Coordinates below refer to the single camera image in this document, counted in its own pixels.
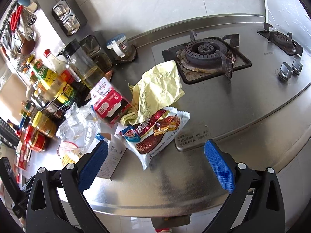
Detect white paper box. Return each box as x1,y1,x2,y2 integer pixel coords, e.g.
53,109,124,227
93,133,126,179

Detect clear plastic bag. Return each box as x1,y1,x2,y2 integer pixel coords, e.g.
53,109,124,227
56,103,101,152

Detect red white milk carton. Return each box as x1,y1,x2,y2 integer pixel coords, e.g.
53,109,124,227
90,77,132,125

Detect chocolate snack wrapper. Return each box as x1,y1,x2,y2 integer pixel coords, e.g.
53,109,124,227
116,107,190,170

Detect yellow paper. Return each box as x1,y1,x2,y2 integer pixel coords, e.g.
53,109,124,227
120,61,184,126

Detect red snack packet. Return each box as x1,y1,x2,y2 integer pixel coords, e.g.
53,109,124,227
16,142,30,170

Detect red lid sauce jar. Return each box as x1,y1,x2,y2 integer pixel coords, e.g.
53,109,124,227
24,125,46,153

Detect yellow lid peanut jar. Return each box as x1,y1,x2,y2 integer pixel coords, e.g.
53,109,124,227
32,111,57,138

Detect green label oil bottle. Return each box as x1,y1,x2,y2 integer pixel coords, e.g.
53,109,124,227
27,54,76,104

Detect glass oil dispenser black lid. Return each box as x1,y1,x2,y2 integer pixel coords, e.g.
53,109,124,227
56,39,104,90

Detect red cap vinegar bottle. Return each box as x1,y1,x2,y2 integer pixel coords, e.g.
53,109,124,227
44,48,74,84

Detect left stove knob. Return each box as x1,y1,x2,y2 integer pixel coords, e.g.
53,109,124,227
278,62,294,81

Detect stove knob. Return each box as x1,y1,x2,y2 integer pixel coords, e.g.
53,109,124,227
278,62,294,81
292,58,303,75

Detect right stove knob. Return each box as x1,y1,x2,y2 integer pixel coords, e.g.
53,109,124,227
292,58,303,75

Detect right gas stove burner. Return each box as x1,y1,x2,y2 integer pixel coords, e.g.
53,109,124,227
257,22,304,57

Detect glass jar blue lid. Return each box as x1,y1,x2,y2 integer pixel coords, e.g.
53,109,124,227
106,33,132,59

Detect slotted metal spoon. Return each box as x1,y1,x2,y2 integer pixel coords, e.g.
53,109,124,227
22,11,37,41

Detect red handled scissors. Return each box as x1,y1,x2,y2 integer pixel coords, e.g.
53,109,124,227
10,5,23,33

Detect wall spice box rack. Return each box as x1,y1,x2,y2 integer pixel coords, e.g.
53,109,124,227
51,0,87,36

